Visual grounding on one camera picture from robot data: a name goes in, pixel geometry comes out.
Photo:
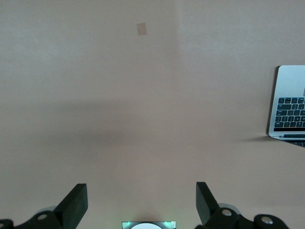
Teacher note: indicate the small tan tape patch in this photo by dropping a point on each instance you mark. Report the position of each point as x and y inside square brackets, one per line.
[142, 29]

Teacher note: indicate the silver laptop with black keyboard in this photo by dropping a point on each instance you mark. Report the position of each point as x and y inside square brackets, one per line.
[290, 78]

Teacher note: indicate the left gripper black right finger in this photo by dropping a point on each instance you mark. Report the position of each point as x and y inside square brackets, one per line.
[209, 212]

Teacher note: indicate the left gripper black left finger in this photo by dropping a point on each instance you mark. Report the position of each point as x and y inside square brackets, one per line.
[69, 210]

